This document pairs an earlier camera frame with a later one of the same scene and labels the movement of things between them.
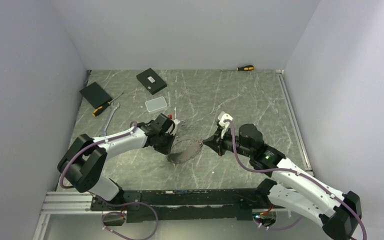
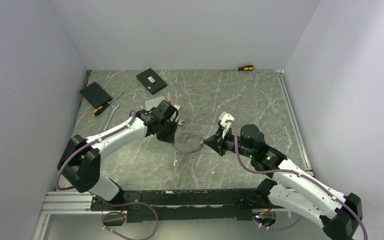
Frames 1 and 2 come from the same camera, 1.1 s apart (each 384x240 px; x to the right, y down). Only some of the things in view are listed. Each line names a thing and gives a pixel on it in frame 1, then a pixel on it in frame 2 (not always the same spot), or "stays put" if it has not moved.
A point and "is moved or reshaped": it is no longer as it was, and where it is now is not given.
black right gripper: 215,142 stays put
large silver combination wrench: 114,107 stays put
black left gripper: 166,150 to 170,138
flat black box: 95,95 stays put
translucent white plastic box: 156,105 stays put
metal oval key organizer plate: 184,150 is moved or reshaped
